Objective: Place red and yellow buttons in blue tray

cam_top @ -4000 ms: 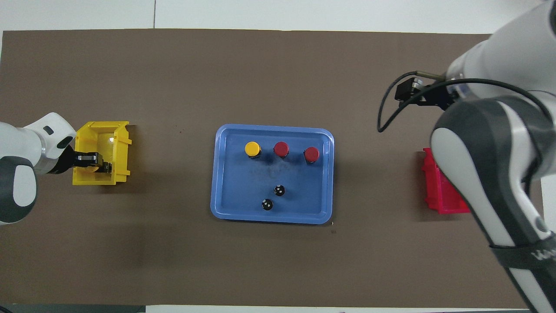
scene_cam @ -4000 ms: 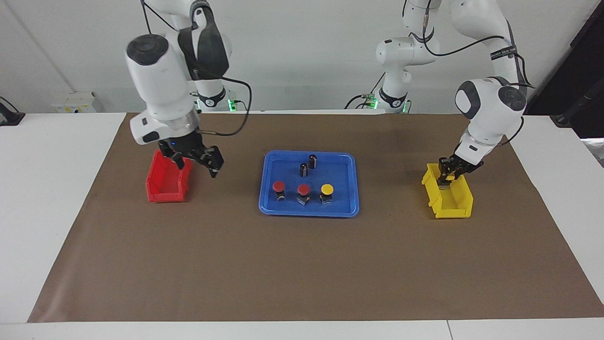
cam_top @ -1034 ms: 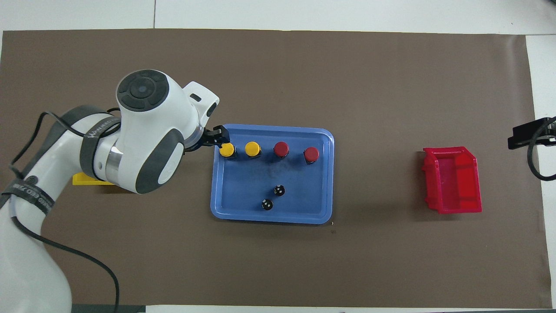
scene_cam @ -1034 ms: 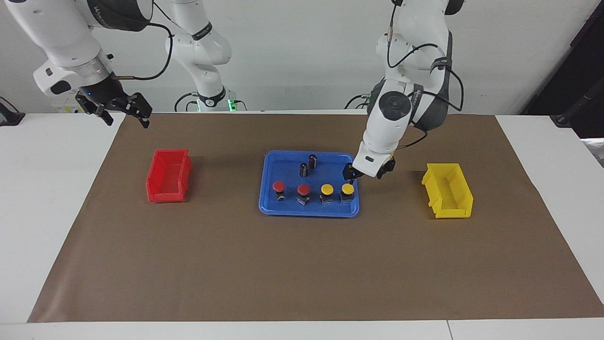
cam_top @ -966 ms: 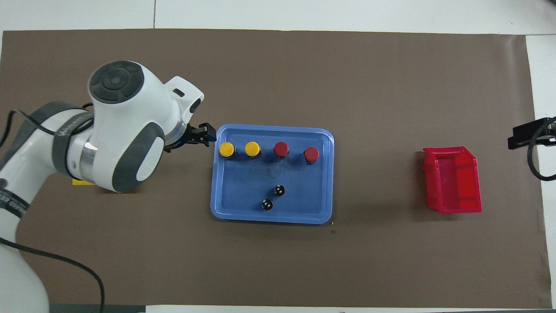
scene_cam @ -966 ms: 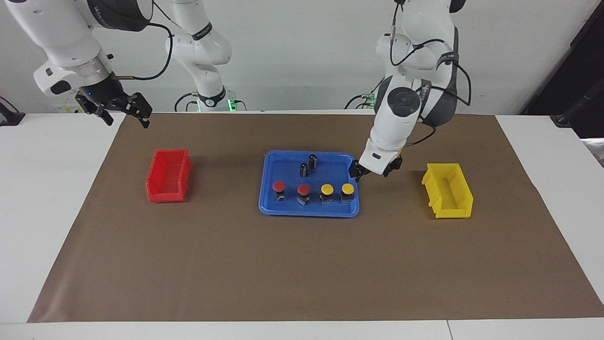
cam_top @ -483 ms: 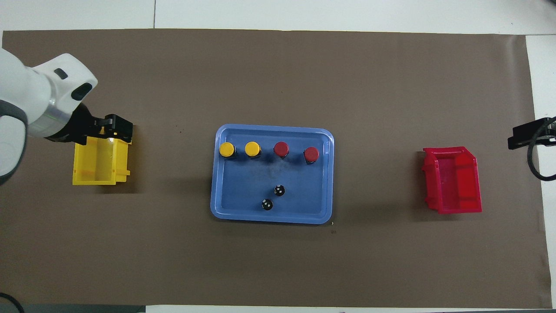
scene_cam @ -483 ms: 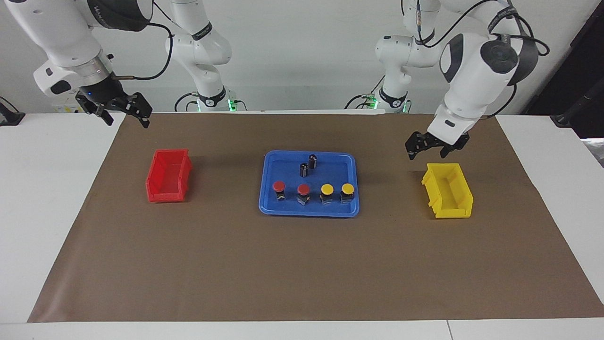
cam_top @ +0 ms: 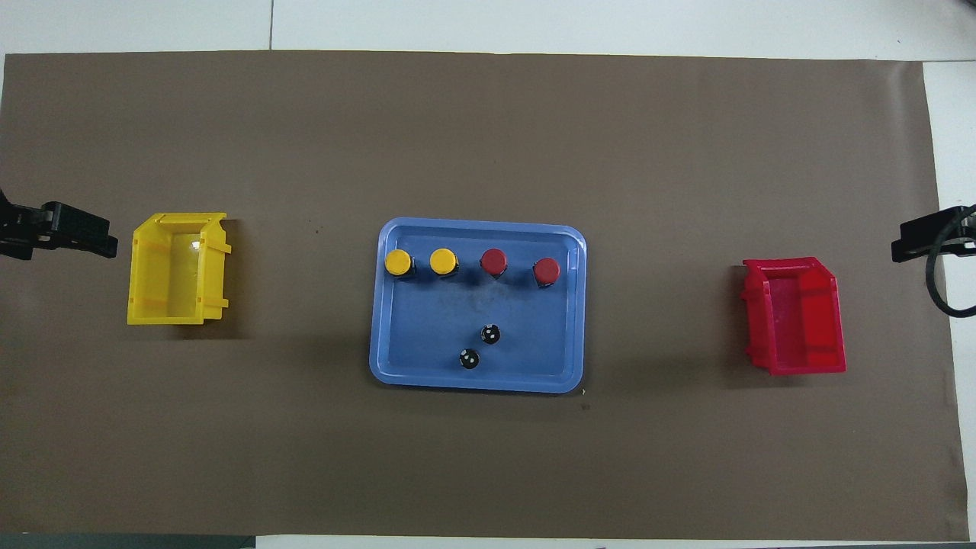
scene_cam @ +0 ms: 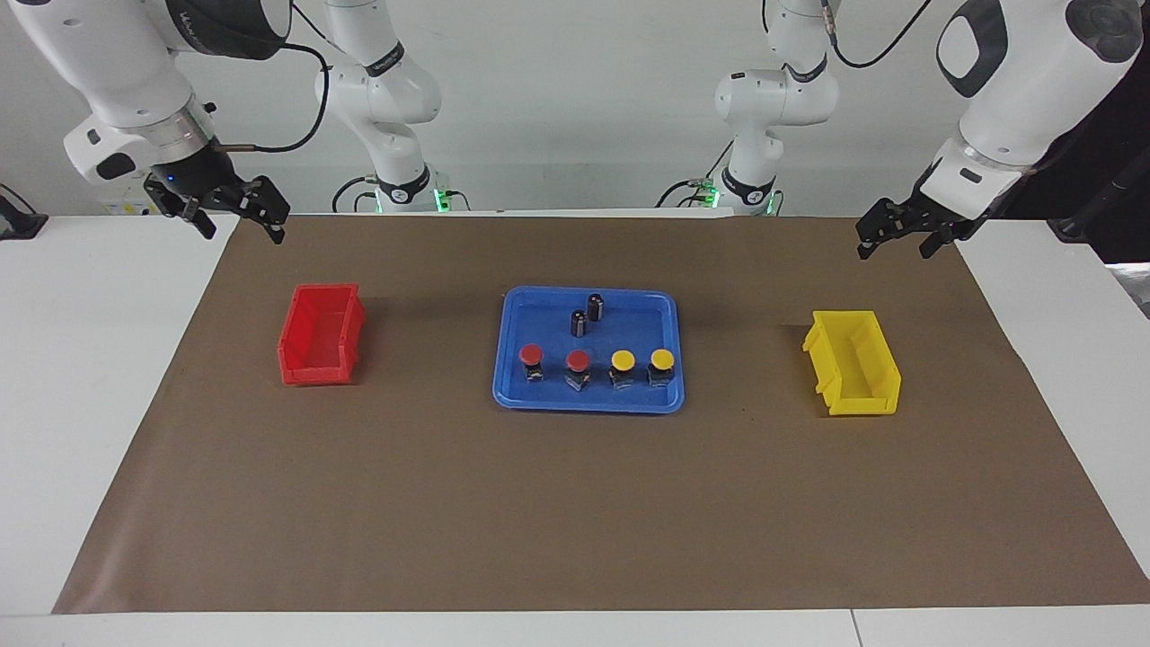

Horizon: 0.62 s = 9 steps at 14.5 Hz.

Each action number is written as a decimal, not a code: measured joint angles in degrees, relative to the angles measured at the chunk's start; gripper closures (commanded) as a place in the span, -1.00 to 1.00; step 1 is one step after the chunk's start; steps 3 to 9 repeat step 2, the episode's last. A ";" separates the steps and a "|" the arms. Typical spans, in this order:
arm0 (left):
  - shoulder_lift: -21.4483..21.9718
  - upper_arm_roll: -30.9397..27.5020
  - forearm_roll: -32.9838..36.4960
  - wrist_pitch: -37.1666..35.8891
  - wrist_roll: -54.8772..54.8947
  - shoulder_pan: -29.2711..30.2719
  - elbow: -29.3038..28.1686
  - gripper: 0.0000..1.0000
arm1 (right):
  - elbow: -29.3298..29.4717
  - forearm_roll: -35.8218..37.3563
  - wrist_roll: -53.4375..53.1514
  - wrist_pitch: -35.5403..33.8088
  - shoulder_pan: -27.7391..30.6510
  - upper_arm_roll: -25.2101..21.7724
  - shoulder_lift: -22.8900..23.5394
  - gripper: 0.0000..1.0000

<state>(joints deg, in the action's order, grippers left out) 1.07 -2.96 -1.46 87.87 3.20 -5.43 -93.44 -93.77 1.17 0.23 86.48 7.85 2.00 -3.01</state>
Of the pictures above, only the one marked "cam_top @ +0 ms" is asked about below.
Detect blue plastic tray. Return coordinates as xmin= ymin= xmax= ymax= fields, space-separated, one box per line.
xmin=369 ymin=217 xmax=588 ymax=394

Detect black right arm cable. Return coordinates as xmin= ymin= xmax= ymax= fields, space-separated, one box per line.
xmin=925 ymin=206 xmax=976 ymax=319

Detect brown paper table mat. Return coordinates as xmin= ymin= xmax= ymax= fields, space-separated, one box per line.
xmin=0 ymin=50 xmax=970 ymax=541

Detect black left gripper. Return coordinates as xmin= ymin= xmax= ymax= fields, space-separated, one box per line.
xmin=0 ymin=191 xmax=120 ymax=262

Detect red plastic storage bin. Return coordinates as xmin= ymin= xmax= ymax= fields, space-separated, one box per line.
xmin=742 ymin=257 xmax=847 ymax=376

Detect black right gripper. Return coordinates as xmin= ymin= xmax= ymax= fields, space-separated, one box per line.
xmin=891 ymin=206 xmax=976 ymax=265

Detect yellow plastic storage bin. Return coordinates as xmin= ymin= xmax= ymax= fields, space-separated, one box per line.
xmin=127 ymin=212 xmax=233 ymax=326

